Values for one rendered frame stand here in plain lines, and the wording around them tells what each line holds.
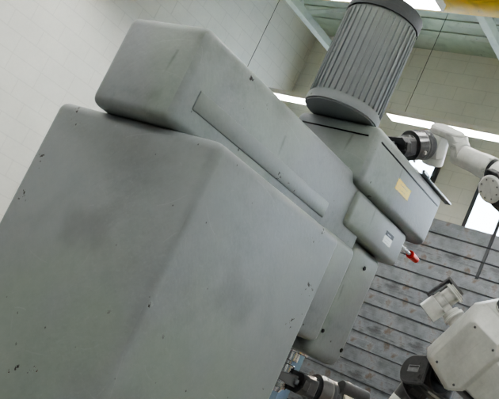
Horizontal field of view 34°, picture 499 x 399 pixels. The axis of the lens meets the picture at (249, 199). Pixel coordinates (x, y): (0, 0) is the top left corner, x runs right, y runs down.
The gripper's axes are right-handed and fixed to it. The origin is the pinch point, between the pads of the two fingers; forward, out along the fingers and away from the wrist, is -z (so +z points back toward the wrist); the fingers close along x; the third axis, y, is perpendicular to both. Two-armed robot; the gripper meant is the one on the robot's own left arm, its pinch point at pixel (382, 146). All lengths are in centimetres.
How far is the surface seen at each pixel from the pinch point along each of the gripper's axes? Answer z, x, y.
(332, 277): -32.1, -15.8, -30.1
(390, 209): -9.8, -13.5, -15.2
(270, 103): -62, -28, 13
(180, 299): -93, -43, -21
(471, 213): 656, 484, -141
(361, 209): -22.8, -15.9, -13.8
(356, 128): -22.2, -12.7, 6.3
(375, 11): -16.3, -11.8, 35.6
